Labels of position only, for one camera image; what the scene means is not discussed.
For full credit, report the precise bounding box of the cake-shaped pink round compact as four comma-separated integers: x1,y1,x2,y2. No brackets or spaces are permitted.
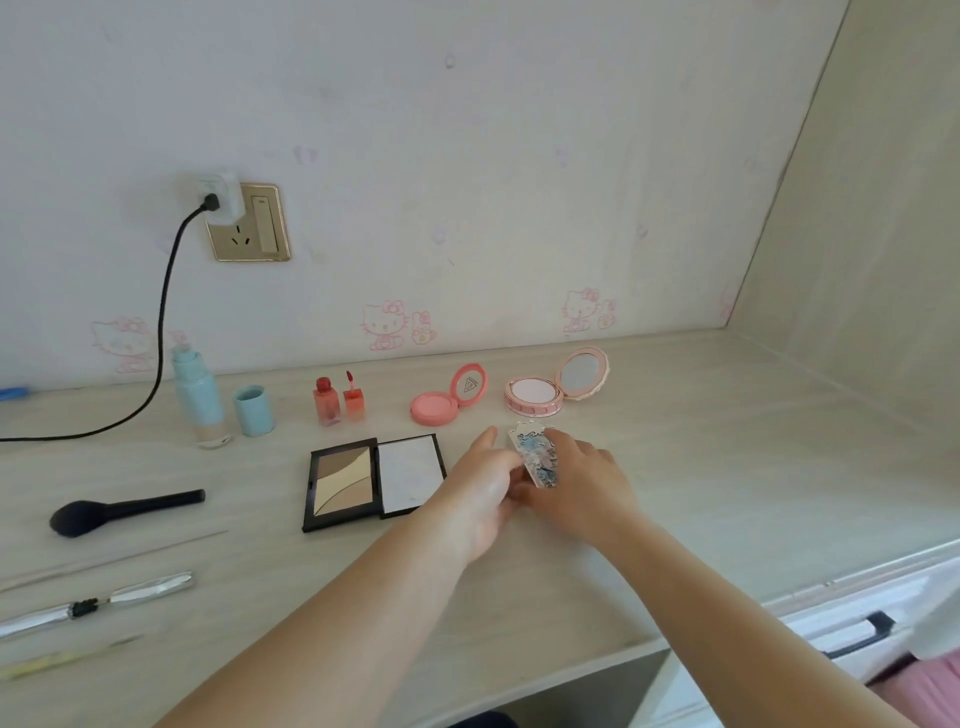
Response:
503,345,610,418

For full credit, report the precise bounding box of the white silver mascara pen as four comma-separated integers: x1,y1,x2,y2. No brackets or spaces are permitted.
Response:
0,596,100,643

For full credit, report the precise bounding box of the ornate silver blue palette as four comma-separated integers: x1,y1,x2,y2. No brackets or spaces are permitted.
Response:
508,419,562,493

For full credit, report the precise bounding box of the pink lip gloss bottle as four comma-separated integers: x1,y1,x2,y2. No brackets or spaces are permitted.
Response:
312,376,343,428

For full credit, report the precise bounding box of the person's left forearm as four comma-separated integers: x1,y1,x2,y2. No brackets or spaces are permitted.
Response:
153,517,481,728

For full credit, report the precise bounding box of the gold wall socket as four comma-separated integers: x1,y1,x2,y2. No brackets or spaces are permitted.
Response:
206,182,292,264

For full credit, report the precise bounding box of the white drawer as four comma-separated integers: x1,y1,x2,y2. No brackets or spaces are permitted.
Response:
779,558,960,684

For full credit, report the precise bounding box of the yellow thin eyeliner pencil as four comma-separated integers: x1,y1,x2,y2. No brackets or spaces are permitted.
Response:
0,635,144,682

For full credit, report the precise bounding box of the light blue spray bottle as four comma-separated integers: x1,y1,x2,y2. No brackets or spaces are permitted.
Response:
170,346,235,451

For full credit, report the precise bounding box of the person's left hand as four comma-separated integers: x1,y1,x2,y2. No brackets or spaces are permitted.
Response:
423,425,530,568

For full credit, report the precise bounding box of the person's right forearm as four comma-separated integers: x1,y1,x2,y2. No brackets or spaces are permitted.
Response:
596,517,920,728

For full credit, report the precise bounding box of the black power cable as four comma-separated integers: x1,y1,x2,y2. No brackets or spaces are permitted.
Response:
0,193,223,444

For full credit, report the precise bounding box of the black makeup brush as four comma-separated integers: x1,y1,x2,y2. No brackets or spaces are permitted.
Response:
49,488,207,539

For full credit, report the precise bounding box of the white plug adapter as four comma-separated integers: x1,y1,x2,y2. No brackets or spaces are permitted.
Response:
196,172,244,226

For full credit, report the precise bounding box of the person's right hand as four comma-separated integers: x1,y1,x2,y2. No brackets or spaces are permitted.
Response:
509,427,646,553

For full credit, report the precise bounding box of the light blue bottle cap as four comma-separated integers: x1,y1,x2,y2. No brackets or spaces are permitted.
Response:
233,385,276,439

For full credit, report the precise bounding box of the black white Mooekiss palette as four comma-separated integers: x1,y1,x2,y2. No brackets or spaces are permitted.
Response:
302,433,448,535

